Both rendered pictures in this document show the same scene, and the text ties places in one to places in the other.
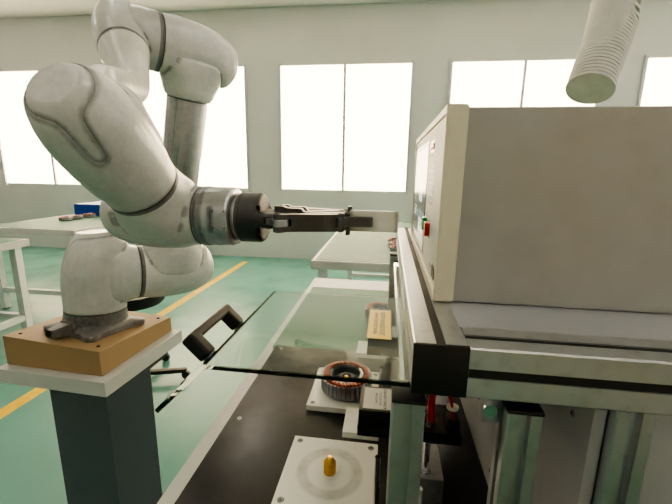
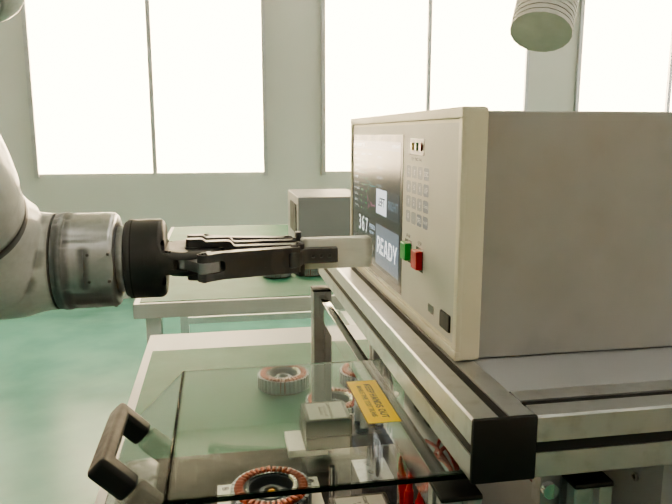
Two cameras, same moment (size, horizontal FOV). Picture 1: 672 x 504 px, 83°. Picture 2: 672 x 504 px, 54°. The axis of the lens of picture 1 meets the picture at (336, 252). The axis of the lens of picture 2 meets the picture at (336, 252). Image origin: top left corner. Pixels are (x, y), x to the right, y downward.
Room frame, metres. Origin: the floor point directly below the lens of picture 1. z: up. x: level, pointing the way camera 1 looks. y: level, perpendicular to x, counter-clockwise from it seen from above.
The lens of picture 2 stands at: (-0.06, 0.14, 1.30)
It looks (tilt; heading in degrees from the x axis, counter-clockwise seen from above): 10 degrees down; 342
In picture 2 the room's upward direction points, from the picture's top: straight up
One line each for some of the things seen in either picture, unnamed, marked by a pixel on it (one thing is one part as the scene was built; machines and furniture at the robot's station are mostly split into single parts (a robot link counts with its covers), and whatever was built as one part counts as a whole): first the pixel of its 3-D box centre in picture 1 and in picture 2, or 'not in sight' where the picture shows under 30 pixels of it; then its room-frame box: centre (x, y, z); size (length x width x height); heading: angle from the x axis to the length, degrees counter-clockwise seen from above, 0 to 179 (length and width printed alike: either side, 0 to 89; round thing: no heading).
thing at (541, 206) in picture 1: (552, 198); (551, 205); (0.58, -0.33, 1.22); 0.44 x 0.39 x 0.20; 172
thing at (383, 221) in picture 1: (373, 221); (336, 252); (0.55, -0.05, 1.18); 0.07 x 0.01 x 0.03; 82
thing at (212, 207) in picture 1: (223, 216); (94, 259); (0.58, 0.17, 1.18); 0.09 x 0.06 x 0.09; 172
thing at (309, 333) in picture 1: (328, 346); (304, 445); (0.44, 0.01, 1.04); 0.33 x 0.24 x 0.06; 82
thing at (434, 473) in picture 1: (422, 474); not in sight; (0.50, -0.14, 0.80); 0.08 x 0.05 x 0.06; 172
